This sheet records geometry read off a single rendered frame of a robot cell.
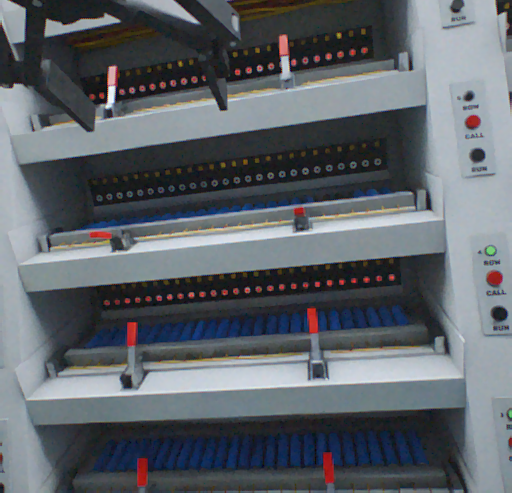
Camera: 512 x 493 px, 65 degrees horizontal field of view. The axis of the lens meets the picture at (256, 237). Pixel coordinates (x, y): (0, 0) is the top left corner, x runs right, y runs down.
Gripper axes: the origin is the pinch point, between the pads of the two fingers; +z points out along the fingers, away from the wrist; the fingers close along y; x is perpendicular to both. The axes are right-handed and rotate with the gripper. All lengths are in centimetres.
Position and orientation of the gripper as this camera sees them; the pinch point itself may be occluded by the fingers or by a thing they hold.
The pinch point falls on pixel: (151, 102)
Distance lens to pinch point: 41.8
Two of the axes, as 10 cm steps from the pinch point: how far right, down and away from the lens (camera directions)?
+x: -0.6, -9.6, 2.7
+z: 1.7, 2.6, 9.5
